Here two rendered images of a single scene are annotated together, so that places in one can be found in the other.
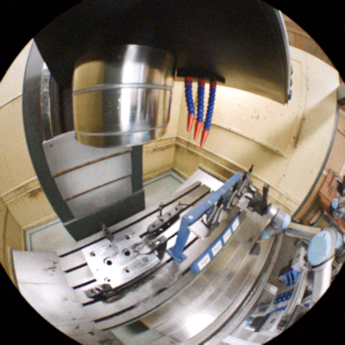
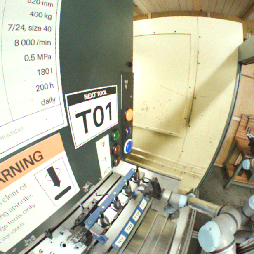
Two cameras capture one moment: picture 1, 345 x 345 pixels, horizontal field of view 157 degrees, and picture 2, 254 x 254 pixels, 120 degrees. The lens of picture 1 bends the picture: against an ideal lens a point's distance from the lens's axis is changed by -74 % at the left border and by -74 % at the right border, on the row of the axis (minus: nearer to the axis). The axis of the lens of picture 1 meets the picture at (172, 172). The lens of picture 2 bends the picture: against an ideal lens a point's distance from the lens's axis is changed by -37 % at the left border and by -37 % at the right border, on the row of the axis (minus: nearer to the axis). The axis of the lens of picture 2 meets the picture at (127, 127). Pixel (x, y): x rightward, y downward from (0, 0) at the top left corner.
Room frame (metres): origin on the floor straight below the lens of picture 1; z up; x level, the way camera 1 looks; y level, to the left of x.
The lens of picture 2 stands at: (0.05, -0.20, 1.81)
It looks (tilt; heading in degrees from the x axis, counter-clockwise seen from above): 25 degrees down; 347
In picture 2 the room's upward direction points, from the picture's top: straight up
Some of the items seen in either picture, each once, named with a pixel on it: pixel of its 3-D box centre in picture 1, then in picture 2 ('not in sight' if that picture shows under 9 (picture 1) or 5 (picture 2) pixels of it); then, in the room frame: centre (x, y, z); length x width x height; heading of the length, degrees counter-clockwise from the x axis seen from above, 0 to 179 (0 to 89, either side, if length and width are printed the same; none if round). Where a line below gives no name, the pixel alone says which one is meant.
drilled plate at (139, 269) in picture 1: (119, 259); (59, 250); (0.17, 0.19, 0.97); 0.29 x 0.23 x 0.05; 137
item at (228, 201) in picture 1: (230, 196); (116, 201); (0.36, -0.22, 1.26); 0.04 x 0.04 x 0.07
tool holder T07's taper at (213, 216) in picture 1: (215, 211); (103, 218); (0.27, -0.15, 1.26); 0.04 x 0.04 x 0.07
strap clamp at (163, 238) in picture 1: (154, 246); (81, 236); (0.27, 0.04, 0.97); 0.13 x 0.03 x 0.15; 137
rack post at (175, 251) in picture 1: (180, 242); (95, 231); (0.27, -0.07, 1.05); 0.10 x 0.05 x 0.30; 47
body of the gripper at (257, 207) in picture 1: (259, 204); (153, 191); (0.43, -0.47, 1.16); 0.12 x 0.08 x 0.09; 47
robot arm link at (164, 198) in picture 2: (271, 210); (165, 194); (0.38, -0.53, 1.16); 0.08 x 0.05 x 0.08; 137
